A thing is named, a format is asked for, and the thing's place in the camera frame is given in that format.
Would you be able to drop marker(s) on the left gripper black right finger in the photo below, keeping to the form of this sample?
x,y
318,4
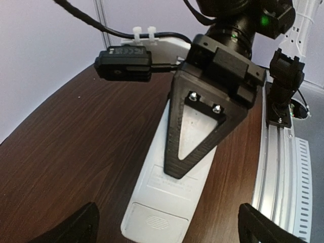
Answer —
x,y
253,226

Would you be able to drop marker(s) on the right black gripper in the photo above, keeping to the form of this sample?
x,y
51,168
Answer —
x,y
204,111

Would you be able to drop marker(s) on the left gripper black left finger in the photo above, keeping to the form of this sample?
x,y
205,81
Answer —
x,y
81,226

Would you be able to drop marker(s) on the white remote control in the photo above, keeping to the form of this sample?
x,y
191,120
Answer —
x,y
162,207

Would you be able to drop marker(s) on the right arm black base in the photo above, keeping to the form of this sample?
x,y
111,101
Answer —
x,y
287,75

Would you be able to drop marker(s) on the front aluminium rail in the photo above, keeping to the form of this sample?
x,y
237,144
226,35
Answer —
x,y
283,186

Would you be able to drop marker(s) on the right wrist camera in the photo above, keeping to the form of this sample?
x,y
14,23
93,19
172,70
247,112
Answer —
x,y
124,63

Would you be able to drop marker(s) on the right aluminium corner post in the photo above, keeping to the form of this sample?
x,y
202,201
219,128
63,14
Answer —
x,y
102,19

